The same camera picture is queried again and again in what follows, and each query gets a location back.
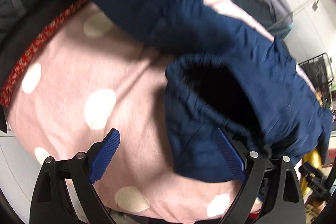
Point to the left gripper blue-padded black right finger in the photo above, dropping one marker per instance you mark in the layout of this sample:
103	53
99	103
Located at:
269	190

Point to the navy blue jacket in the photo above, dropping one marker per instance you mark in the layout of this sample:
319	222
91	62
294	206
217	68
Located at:
226	76

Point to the red patterned fabric strip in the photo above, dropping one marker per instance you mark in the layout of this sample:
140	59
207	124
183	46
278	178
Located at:
42	38

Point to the black wire rack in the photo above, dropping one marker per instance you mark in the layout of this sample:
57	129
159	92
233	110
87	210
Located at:
318	69

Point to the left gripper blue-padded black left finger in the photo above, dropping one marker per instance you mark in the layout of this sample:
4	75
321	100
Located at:
51	201

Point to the white wall lamp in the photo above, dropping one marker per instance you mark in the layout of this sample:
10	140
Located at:
313	3

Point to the dark grey garment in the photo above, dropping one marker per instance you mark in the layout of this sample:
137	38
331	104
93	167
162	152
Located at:
21	22

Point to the pink polka dot bedsheet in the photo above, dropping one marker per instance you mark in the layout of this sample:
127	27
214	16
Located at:
91	77

